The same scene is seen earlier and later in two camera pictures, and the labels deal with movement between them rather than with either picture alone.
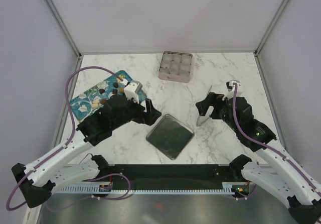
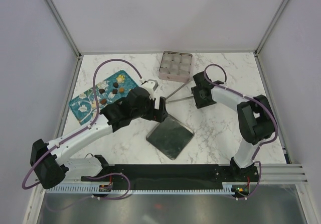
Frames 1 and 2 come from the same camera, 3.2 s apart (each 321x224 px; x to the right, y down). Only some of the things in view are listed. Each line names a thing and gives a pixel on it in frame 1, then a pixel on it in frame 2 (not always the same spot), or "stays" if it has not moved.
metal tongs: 202,118 -> 169,101
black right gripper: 213,99 -> 199,103
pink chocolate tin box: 175,67 stays
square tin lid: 170,136 stays
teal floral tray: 92,101 stays
